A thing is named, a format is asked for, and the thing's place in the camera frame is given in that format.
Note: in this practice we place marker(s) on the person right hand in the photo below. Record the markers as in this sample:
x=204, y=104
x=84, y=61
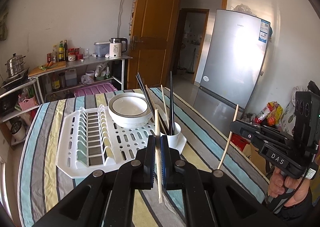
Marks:
x=278, y=183

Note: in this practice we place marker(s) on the white plastic dish rack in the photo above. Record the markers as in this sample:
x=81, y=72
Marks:
x=90, y=140

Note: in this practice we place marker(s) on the white electric kettle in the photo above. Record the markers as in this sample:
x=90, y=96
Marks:
x=118, y=46

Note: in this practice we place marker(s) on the metal kitchen shelf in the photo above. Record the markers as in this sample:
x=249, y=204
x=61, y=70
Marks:
x=72, y=80

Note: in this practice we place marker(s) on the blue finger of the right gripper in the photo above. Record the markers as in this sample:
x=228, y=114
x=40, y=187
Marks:
x=259, y=135

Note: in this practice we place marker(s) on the red box on floor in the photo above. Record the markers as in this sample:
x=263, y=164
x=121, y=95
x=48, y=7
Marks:
x=239, y=141

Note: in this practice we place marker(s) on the dark sauce bottle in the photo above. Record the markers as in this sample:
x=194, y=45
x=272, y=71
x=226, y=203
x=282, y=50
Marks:
x=65, y=50

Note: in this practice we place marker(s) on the black chopstick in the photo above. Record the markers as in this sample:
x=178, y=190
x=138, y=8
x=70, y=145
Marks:
x=163, y=127
x=165, y=106
x=171, y=111
x=157, y=124

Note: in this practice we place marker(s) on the wooden door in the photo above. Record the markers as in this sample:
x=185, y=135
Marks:
x=152, y=39

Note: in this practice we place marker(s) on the white cylindrical utensil cup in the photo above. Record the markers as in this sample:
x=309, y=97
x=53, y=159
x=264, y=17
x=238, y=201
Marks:
x=176, y=141

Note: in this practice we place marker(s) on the striped tablecloth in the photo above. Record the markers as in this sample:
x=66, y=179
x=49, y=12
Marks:
x=41, y=185

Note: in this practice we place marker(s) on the black induction cooker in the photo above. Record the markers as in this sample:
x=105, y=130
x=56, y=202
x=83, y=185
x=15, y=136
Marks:
x=13, y=81

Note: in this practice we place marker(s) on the green oil bottle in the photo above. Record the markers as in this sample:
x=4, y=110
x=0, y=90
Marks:
x=61, y=54

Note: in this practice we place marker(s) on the translucent storage container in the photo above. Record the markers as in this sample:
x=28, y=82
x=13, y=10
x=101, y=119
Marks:
x=102, y=49

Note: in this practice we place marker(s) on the pink lidded storage box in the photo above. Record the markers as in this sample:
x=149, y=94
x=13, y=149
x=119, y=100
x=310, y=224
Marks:
x=94, y=89

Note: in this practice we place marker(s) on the green hanging curtain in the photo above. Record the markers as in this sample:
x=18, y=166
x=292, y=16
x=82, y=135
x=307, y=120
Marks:
x=3, y=27

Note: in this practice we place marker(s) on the silver refrigerator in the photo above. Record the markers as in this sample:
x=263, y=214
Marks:
x=233, y=65

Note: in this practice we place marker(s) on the pink plastic basket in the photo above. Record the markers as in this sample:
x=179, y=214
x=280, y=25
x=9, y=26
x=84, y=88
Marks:
x=27, y=103

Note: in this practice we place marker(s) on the white bowl with dark rim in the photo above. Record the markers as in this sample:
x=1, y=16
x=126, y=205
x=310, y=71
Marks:
x=129, y=110

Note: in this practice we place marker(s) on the pineapple print pillow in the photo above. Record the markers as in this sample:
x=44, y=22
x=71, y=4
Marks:
x=288, y=119

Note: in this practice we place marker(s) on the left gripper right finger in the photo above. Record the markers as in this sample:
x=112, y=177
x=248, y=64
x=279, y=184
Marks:
x=178, y=174

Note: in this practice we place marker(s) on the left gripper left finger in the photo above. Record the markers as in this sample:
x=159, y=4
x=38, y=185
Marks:
x=137, y=174

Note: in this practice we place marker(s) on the wooden cutting board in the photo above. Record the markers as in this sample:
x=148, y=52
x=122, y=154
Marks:
x=42, y=68

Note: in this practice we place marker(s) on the stainless steel steamer pot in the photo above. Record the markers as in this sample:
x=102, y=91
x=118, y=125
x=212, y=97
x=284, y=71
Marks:
x=15, y=64

